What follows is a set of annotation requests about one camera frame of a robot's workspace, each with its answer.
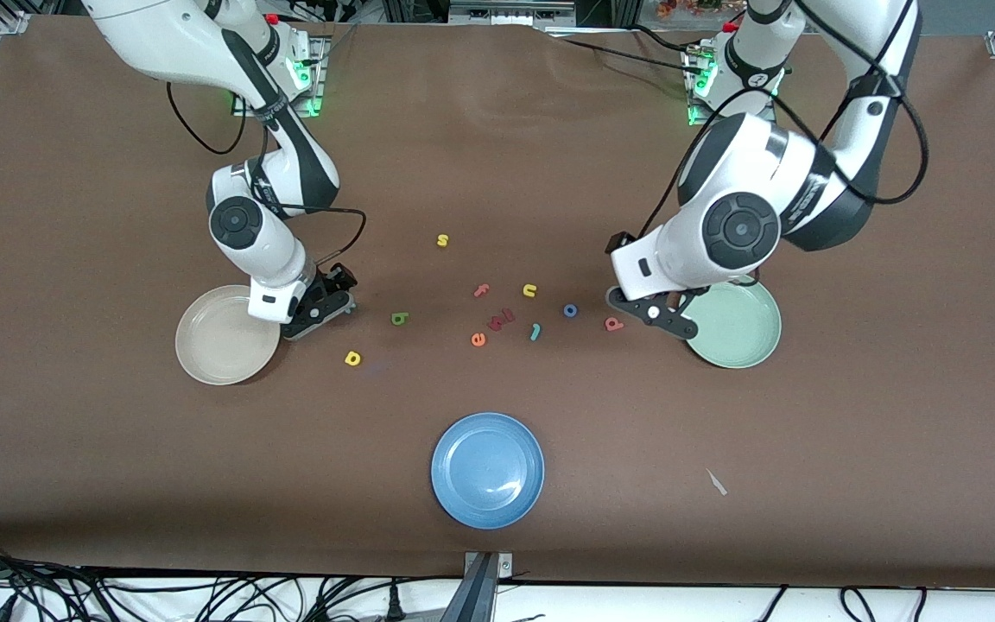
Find grey metal frame bracket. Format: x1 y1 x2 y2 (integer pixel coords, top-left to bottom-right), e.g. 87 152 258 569
448 0 576 27

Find aluminium camera mount post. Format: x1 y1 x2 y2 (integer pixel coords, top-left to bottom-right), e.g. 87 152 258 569
461 551 516 622

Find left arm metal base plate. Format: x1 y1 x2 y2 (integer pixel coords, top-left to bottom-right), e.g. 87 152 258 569
686 43 779 129

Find thin black power cable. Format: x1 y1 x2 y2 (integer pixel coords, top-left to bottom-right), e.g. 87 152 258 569
623 24 706 57
547 35 697 79

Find orange artificial flowers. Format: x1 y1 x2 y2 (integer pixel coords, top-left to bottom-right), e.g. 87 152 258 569
657 0 727 18

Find brown table cover sheet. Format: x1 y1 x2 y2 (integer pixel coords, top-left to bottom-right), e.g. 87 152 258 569
0 13 995 590

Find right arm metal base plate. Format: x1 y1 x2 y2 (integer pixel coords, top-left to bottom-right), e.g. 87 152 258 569
231 35 327 117

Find beige round plate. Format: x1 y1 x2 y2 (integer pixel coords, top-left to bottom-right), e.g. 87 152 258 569
174 284 282 386

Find blue round plate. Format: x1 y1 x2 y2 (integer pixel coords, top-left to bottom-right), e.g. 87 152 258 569
430 412 546 530

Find pale green round plate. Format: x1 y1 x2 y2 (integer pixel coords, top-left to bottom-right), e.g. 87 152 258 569
683 281 783 371

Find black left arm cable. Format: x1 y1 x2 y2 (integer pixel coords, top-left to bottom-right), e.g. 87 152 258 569
631 0 930 286

